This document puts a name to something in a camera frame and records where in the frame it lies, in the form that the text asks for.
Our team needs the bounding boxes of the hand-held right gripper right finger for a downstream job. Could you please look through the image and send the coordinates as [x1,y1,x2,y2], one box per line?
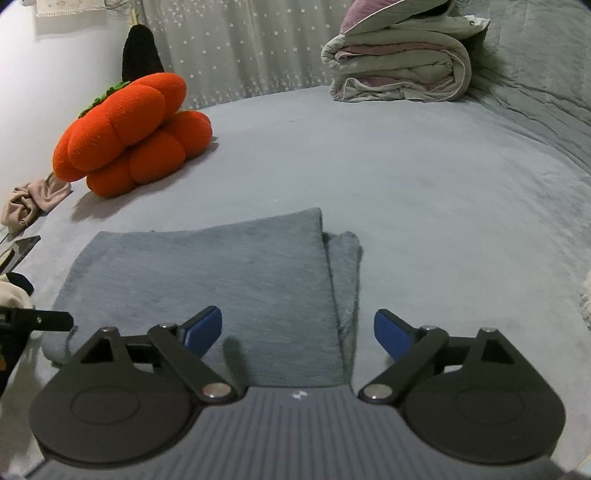
[358,309,518,404]

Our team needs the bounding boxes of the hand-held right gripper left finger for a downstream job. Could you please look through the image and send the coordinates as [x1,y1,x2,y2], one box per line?
[69,305,238,403]

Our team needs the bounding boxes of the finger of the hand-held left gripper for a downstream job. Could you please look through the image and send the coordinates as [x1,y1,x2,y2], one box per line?
[0,308,75,334]

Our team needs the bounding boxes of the grey printed knit sweater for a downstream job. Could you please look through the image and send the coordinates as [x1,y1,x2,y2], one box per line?
[42,208,364,387]

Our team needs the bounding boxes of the cream and black garment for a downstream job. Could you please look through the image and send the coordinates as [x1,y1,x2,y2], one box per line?
[0,272,35,310]

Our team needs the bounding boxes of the crumpled beige cloth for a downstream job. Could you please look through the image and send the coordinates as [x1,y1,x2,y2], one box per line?
[0,179,72,240]

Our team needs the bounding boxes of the light grey bed sheet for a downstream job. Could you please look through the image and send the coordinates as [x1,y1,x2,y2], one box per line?
[0,83,591,480]

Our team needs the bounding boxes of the white fluffy cloth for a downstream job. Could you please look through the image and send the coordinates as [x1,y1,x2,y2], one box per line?
[577,272,591,330]

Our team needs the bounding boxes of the orange pumpkin plush pillow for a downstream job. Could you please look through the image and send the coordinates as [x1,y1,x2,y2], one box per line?
[52,73,214,199]

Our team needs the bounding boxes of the folded white quilt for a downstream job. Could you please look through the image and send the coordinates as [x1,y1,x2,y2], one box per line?
[321,16,491,103]

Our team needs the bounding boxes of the black hanging cloth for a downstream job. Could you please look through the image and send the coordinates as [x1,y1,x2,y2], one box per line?
[121,24,166,81]

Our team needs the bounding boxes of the grey star curtain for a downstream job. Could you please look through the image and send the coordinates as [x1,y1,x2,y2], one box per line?
[131,0,352,110]

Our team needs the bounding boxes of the grey quilted bedspread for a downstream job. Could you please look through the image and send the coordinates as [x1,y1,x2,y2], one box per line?
[455,0,591,176]

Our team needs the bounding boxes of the purple pillow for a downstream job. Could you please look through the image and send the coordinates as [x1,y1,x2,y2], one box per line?
[341,0,455,35]

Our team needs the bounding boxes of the covered wall air conditioner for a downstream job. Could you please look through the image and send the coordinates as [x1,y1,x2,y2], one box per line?
[34,0,109,19]

